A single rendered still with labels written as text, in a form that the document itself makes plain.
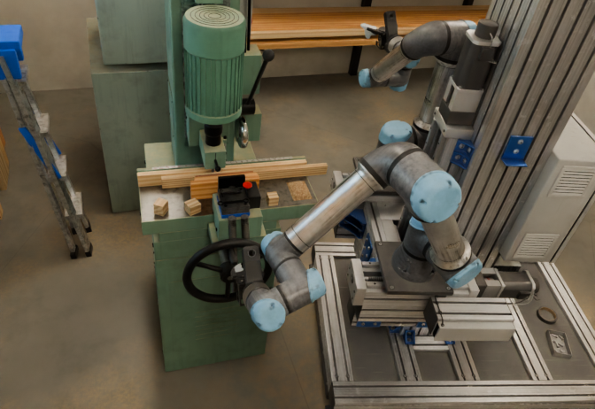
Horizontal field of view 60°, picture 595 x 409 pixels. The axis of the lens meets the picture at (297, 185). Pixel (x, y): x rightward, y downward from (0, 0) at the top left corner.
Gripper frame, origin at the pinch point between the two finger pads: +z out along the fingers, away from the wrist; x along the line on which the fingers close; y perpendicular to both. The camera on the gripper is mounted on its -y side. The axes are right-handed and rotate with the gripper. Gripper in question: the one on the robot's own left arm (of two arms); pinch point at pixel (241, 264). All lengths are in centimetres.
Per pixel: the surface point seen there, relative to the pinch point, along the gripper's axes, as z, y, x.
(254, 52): 32, -63, 15
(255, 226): 12.1, -7.8, 7.3
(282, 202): 23.6, -12.1, 19.8
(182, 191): 32.5, -17.5, -13.1
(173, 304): 43, 27, -20
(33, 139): 94, -35, -69
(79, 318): 97, 49, -60
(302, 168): 32.9, -21.8, 30.3
